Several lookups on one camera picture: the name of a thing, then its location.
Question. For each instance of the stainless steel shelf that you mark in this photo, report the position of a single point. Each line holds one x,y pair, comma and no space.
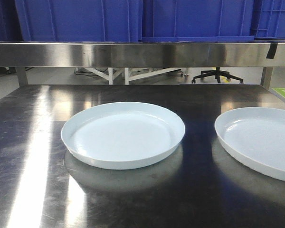
183,54

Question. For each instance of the blue crate right with label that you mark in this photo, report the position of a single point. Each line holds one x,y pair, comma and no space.
268,19

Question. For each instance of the black office chair base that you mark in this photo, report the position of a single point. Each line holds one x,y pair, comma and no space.
217,73

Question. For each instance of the black tape strip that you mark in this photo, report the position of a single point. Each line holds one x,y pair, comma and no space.
272,50

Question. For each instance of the white table frame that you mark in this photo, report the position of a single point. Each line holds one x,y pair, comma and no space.
130,74

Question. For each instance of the large blue crate middle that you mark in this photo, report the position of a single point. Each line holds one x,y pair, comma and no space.
197,20

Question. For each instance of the light blue plate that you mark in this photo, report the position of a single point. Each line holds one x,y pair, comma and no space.
255,137
123,135

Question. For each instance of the large blue crate left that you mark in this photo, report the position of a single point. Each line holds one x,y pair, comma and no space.
80,20

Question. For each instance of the large blue crate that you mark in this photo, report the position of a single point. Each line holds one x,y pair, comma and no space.
197,20
80,20

